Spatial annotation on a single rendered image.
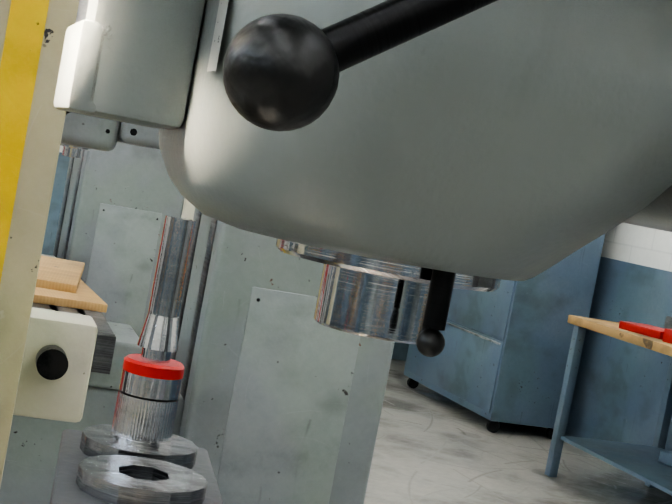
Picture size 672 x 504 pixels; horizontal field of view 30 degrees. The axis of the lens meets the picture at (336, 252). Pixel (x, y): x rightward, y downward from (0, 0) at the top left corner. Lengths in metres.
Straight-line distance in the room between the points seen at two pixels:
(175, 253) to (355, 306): 0.51
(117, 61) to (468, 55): 0.12
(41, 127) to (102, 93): 1.75
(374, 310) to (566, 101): 0.11
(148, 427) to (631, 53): 0.63
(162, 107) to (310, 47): 0.12
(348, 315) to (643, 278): 7.32
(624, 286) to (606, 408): 0.77
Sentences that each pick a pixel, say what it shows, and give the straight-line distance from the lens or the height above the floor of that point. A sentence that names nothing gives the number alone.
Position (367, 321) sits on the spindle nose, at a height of 1.29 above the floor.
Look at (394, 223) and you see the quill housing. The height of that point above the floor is 1.32.
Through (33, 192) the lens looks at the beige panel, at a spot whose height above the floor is 1.23.
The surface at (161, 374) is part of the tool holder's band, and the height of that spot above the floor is 1.17.
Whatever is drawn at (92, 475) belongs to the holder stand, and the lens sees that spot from 0.86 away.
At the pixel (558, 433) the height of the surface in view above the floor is 0.24.
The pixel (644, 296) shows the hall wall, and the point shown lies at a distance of 7.72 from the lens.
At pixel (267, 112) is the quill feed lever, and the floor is 1.35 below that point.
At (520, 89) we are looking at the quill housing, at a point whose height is 1.37.
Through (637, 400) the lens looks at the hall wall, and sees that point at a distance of 7.65.
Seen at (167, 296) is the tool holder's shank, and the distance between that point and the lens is 0.95.
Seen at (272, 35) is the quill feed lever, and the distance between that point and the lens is 0.31.
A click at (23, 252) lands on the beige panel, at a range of 2.18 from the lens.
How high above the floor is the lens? 1.33
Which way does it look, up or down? 3 degrees down
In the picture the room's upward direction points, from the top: 11 degrees clockwise
